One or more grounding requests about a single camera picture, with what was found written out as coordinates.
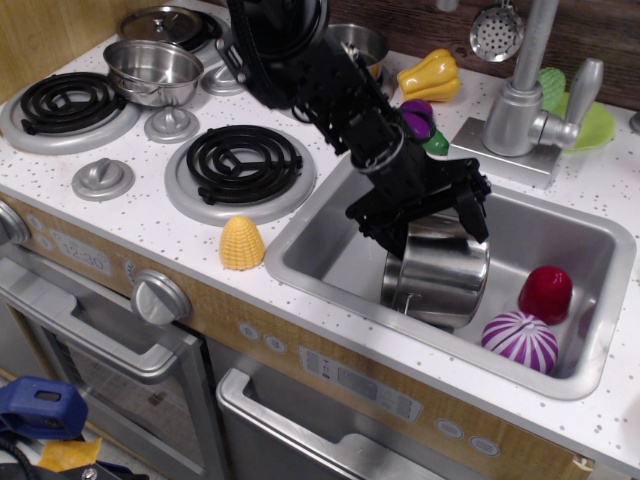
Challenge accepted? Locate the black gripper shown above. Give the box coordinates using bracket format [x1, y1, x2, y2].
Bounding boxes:
[346, 137, 491, 260]

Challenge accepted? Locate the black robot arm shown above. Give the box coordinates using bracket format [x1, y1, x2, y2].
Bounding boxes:
[217, 1, 491, 257]

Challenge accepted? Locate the grey toy sink basin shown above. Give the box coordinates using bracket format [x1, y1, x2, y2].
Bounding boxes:
[265, 160, 636, 400]

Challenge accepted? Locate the steel bowl pot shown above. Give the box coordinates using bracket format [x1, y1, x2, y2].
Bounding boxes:
[103, 40, 204, 107]

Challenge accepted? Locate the steel pot lid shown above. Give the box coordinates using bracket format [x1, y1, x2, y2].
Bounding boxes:
[117, 5, 203, 44]

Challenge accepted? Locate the purple toy eggplant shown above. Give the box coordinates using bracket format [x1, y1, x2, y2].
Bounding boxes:
[400, 99, 449, 157]

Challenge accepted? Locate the silver toy faucet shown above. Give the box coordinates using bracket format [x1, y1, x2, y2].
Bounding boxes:
[450, 1, 604, 189]

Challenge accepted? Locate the red toy vegetable half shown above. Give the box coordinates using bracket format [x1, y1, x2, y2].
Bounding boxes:
[518, 266, 573, 325]

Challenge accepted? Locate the purple striped toy onion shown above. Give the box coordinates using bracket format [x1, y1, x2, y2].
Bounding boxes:
[481, 311, 559, 374]

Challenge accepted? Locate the yellow toy bell pepper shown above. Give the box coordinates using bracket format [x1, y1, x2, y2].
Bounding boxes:
[397, 49, 461, 102]

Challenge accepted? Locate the green toy corn piece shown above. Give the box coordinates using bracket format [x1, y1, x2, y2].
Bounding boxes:
[538, 67, 566, 111]

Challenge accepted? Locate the green toy plate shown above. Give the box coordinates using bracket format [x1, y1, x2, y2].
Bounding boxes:
[543, 92, 615, 151]

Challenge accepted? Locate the yellow toy corn piece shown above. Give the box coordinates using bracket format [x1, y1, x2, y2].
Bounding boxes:
[219, 216, 266, 271]

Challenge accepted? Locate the hanging steel strainer spoon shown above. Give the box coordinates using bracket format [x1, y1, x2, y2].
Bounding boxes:
[469, 1, 524, 63]

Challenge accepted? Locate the front centre black burner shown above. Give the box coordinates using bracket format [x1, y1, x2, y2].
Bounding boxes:
[164, 125, 316, 227]

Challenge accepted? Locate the black burner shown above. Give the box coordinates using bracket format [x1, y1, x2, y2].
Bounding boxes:
[164, 125, 316, 227]
[178, 10, 230, 68]
[1, 72, 140, 155]

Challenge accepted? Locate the toy dishwasher door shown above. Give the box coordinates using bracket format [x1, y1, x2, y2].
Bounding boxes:
[215, 367, 506, 480]

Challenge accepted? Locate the silver stove knob upper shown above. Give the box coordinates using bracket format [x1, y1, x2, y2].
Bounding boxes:
[200, 62, 246, 96]

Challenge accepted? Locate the silver stove knob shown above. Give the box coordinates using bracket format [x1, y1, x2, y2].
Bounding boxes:
[200, 62, 246, 96]
[144, 106, 200, 144]
[71, 158, 135, 202]

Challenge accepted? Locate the silver stove knob middle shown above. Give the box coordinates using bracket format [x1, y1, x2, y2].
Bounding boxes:
[144, 106, 200, 144]

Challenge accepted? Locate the silver oven dial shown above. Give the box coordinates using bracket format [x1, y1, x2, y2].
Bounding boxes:
[130, 269, 192, 326]

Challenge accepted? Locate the back left black burner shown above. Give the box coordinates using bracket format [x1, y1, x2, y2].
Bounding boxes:
[178, 10, 230, 68]

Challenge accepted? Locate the toy oven door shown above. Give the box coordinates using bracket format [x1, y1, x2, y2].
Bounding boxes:
[1, 245, 229, 479]

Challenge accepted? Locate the silver stove knob front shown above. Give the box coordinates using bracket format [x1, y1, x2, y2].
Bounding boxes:
[71, 158, 135, 202]

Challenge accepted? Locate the front left black burner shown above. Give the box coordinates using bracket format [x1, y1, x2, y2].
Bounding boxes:
[1, 72, 140, 155]

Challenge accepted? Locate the silver oven dial left edge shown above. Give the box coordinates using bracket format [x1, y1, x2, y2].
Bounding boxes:
[0, 201, 31, 245]

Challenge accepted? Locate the yellow cloth scrap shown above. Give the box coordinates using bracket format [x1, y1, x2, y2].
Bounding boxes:
[38, 437, 102, 473]

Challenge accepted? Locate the steel saucepan with handle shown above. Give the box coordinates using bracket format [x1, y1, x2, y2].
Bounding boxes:
[329, 24, 394, 99]

